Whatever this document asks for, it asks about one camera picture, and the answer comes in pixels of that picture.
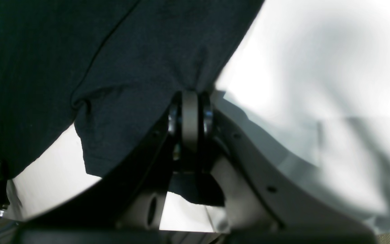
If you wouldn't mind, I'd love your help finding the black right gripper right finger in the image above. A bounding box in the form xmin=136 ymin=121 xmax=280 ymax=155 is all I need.
xmin=198 ymin=94 xmax=372 ymax=234

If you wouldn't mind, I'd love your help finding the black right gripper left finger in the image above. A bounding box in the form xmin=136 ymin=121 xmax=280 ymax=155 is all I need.
xmin=23 ymin=92 xmax=182 ymax=231

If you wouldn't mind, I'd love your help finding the black T-shirt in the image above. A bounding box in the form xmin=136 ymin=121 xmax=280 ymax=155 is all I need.
xmin=0 ymin=0 xmax=265 ymax=179

